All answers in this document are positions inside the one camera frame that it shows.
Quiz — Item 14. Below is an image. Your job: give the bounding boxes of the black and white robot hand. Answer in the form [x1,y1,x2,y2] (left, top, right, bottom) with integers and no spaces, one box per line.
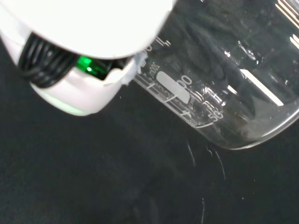
[0,0,176,117]

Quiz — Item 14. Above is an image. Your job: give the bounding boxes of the black bench cloth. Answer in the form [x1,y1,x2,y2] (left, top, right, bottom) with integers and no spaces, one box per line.
[0,35,299,224]

